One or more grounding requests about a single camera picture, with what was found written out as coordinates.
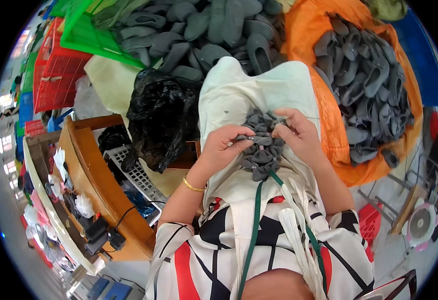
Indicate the green plastic crate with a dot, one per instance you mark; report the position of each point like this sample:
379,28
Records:
85,35

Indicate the small black plastic bag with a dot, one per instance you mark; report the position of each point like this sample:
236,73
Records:
112,138

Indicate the white plastic lattice tray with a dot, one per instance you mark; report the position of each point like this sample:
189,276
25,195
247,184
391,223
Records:
136,172

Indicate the wooden work table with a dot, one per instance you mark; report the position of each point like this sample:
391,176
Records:
99,187

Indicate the pale yellow foam sheet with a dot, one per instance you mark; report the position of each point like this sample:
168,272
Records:
110,82

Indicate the person's left fingers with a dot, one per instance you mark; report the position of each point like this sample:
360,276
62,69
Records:
239,131

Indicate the black box device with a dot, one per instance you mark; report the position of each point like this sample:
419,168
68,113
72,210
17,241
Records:
96,228

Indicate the person's right hand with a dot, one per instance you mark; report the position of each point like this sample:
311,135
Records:
301,137

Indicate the person's legs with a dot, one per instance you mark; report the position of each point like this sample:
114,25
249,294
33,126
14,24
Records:
234,93

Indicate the blue floor boxes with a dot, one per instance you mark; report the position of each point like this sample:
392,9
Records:
110,289

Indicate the person's left hand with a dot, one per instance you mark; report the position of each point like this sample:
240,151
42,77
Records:
219,146

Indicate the red plastic crate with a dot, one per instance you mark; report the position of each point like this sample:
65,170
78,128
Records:
55,75

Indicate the olive green cloth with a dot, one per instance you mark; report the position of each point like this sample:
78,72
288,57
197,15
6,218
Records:
388,9

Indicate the black power adapter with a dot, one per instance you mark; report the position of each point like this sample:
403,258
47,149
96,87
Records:
117,239

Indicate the wooden board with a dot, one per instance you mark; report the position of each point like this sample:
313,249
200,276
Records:
408,210

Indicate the bunch of grey fabric bows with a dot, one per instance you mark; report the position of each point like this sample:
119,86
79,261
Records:
262,155

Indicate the large black plastic bag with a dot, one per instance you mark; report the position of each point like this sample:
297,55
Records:
159,112

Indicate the blue plastic bag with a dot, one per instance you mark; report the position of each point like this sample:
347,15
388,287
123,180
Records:
138,204

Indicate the red plastic basket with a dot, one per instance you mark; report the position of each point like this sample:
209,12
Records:
370,223

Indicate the clear plastic bag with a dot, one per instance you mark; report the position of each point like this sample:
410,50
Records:
87,99

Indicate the orange sack of grey shoes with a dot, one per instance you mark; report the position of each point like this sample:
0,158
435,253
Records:
365,86

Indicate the white shelf with clutter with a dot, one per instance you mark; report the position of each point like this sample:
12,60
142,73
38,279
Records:
53,213

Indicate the blue plastic stool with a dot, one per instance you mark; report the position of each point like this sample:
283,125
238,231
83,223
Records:
58,120

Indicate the pink electric fan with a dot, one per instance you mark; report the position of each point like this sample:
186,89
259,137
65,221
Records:
420,225

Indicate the person's body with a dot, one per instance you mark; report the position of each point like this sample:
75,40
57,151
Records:
204,270

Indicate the blue tarp sack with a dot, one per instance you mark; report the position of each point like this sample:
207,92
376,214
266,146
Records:
421,60

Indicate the heap of grey shoe uppers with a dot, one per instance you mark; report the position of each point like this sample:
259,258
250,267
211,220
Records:
204,33

